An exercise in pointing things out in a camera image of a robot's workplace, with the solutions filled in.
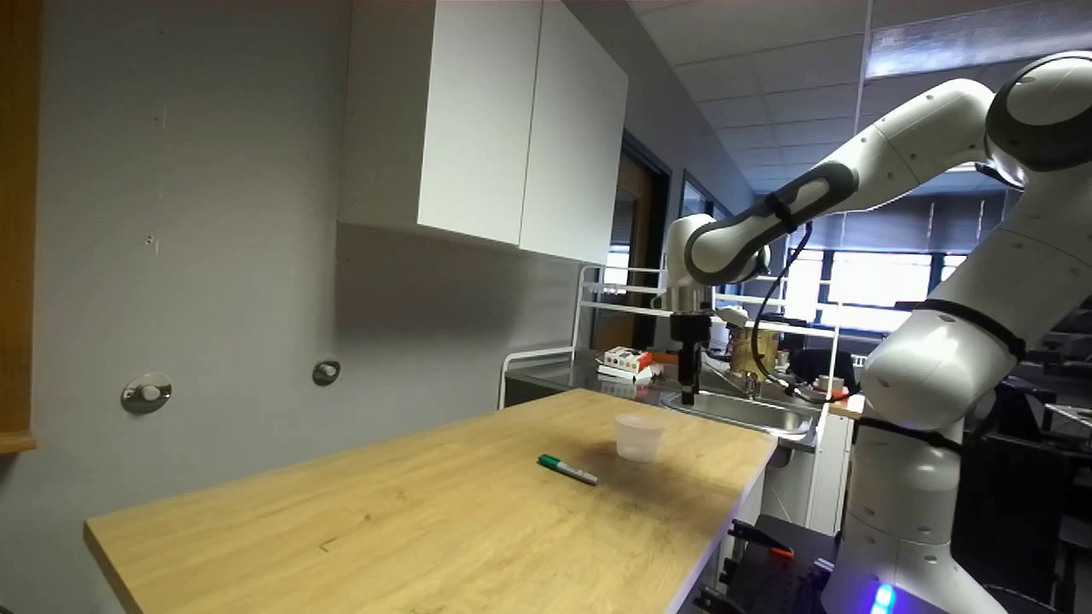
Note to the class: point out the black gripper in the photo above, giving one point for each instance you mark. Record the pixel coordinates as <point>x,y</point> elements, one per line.
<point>692,322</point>

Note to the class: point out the green Sharpie marker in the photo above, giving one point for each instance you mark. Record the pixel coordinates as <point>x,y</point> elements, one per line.
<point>567,470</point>

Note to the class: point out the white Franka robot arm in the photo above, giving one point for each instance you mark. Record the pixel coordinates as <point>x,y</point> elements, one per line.
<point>942,375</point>

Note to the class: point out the red and white box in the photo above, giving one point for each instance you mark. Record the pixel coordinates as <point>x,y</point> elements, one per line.
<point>630,363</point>

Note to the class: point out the yellowish background object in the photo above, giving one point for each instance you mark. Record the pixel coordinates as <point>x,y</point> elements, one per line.
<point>751,357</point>

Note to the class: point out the white metal shelf rack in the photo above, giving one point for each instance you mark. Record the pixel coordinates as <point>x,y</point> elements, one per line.
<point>602,306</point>

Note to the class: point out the white wall cabinet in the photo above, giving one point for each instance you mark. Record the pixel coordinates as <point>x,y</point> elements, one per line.
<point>498,125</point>

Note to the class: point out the round metal wall fixture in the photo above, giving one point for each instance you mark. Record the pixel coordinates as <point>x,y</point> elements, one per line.
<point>324,374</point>
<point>146,395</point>

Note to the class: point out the wooden frame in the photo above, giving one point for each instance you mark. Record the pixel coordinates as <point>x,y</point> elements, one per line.
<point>15,226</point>

